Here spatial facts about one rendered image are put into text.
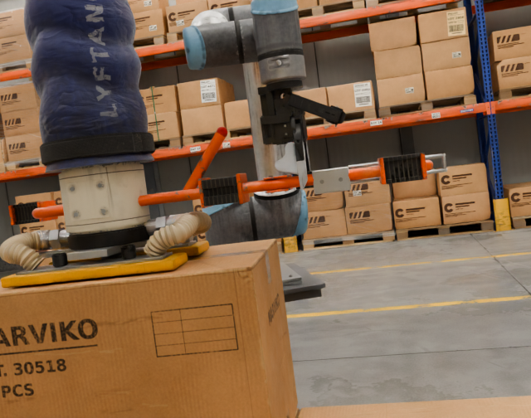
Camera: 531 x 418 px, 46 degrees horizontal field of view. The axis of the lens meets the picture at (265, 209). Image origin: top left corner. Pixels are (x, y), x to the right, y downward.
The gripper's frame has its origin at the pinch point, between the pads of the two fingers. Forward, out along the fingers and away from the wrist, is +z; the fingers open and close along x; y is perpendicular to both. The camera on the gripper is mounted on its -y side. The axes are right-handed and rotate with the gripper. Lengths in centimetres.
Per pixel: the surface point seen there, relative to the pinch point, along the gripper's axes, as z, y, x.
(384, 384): 108, -7, -180
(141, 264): 10.4, 30.3, 15.8
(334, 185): 1.0, -5.5, 3.4
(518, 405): 53, -37, -12
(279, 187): 0.1, 5.2, 3.3
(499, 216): 92, -163, -687
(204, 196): 0.0, 19.8, 5.1
